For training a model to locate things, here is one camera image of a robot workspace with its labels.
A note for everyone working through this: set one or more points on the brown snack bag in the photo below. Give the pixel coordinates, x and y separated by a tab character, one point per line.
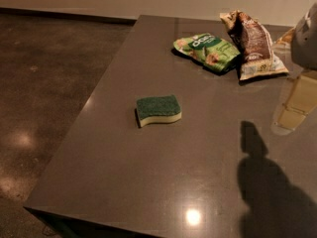
254	43

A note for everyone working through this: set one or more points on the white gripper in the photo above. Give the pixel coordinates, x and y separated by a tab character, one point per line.
306	42

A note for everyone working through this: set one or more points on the green and yellow sponge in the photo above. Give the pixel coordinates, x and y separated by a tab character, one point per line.
158	109

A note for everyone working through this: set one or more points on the green snack bag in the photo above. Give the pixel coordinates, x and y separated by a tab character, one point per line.
215	53

